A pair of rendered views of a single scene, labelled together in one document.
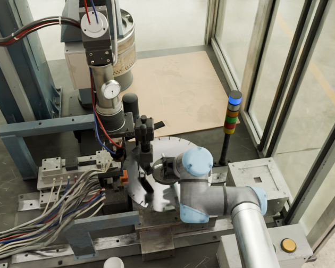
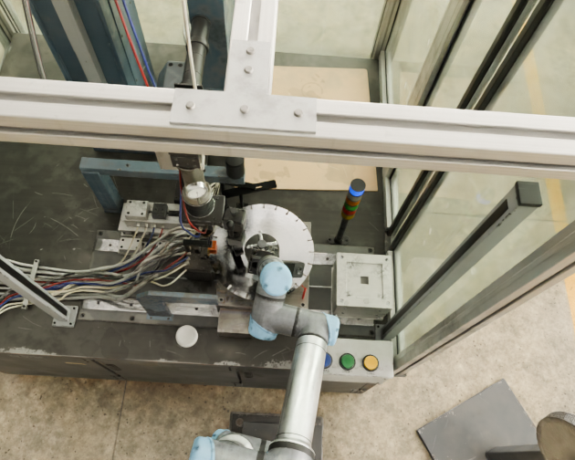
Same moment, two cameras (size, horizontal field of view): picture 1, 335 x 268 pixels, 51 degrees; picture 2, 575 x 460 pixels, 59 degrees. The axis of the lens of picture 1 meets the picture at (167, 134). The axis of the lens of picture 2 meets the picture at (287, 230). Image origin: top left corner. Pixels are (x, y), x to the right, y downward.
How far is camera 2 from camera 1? 0.48 m
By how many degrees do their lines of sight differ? 17
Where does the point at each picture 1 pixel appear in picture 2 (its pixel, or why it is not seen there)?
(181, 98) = not seen: hidden behind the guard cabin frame
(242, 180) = (347, 277)
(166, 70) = (306, 92)
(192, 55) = (347, 72)
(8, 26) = (101, 39)
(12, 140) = (94, 176)
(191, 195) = (261, 313)
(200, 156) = (277, 277)
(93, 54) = (178, 160)
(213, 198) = (283, 320)
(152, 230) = (234, 308)
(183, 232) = not seen: hidden behind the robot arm
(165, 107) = not seen: hidden behind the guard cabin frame
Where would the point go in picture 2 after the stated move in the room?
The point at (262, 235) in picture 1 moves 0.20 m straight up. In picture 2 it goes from (312, 377) to (322, 360)
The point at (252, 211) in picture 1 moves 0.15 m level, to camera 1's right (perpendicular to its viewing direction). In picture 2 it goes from (313, 348) to (377, 362)
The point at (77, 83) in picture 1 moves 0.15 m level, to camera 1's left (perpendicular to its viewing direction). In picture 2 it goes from (165, 164) to (105, 151)
